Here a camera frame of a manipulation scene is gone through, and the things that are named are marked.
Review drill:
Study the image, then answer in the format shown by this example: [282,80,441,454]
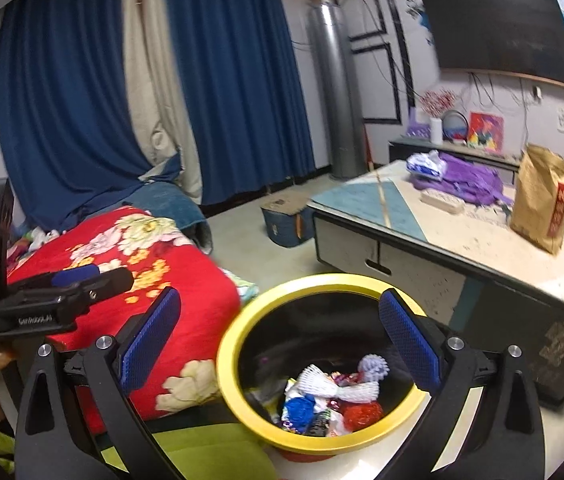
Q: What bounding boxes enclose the beige curtain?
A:
[122,0,203,206]

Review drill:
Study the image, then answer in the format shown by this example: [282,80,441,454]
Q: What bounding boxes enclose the purple plastic bag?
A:
[409,152,515,206]

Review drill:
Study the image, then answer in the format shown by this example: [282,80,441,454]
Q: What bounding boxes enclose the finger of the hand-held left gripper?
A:
[9,264,102,300]
[62,266,135,312]

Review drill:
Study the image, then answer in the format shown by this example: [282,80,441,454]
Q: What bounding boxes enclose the black wall television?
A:
[419,0,564,92]

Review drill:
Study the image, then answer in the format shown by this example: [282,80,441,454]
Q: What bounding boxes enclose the white foam net bundle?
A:
[294,354,391,403]

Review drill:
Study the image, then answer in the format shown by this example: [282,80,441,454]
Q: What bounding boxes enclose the red plastic bag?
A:
[342,401,385,433]

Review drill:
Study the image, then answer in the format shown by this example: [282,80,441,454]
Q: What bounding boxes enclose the black snack wrapper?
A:
[304,410,333,436]

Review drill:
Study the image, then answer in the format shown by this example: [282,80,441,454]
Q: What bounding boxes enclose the blue plastic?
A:
[282,394,320,431]

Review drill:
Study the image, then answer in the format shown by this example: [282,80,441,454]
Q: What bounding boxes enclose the translucent plastic bag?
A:
[249,377,290,413]

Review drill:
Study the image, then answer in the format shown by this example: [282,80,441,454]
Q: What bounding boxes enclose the coffee table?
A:
[307,160,564,406]

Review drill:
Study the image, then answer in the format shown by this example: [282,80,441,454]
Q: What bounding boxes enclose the yellow trash can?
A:
[216,272,430,456]

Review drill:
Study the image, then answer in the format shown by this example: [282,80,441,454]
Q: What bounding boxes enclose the black television cabinet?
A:
[388,137,564,196]

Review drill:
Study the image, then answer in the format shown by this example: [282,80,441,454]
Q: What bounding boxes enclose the blue curtain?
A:
[164,0,317,206]
[0,0,183,231]

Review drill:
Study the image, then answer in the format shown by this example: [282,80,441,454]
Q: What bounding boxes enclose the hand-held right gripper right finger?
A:
[374,287,547,480]

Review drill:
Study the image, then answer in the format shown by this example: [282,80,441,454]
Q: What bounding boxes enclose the brown paper bag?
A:
[509,142,564,255]

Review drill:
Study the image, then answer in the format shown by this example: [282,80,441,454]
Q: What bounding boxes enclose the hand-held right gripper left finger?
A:
[14,286,187,480]

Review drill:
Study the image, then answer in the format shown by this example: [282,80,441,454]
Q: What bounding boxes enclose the silver tower air conditioner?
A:
[307,2,367,181]

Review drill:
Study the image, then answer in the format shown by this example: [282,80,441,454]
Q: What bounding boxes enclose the purple box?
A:
[406,109,432,137]

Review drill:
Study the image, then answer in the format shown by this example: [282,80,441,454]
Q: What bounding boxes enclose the white power strip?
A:
[419,187,465,215]

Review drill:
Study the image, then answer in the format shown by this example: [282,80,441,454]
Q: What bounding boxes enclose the blue cardboard box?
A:
[261,195,315,248]

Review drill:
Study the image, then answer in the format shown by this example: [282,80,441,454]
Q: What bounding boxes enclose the red floral blanket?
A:
[6,205,243,433]

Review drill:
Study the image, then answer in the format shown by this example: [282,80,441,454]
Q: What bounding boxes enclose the white plastic bag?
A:
[312,400,350,436]

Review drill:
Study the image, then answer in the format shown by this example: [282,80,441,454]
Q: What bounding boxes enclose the tissue pack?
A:
[407,150,445,178]

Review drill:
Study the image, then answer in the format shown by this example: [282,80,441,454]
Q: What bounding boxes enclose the round desk ornament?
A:
[442,110,468,142]

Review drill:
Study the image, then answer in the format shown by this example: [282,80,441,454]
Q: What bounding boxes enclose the pale floral cloth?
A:
[219,267,259,305]

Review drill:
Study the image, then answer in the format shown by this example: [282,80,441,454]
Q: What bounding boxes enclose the colourful painting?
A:
[467,111,505,153]

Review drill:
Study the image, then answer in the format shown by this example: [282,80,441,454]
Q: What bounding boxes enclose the white plush toy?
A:
[26,227,62,252]

